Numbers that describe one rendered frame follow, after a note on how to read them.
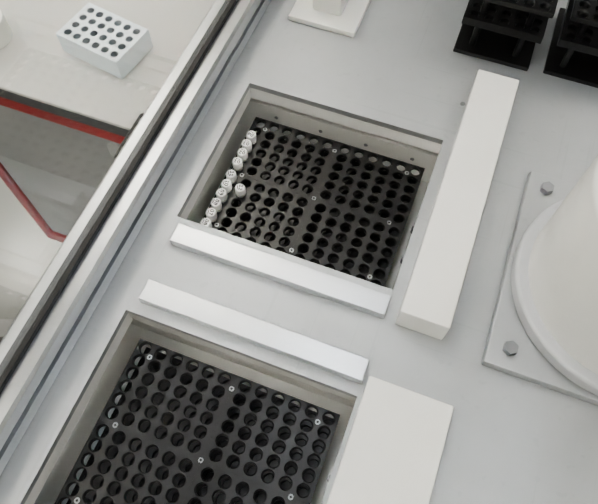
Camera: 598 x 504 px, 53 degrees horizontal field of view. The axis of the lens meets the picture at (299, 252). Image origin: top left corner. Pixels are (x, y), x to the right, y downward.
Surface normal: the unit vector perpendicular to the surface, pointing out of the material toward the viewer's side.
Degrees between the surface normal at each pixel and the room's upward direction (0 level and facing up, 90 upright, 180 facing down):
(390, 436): 0
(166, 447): 0
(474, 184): 0
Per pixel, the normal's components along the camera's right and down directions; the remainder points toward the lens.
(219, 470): 0.00, -0.45
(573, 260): -0.99, 0.13
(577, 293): -0.93, 0.32
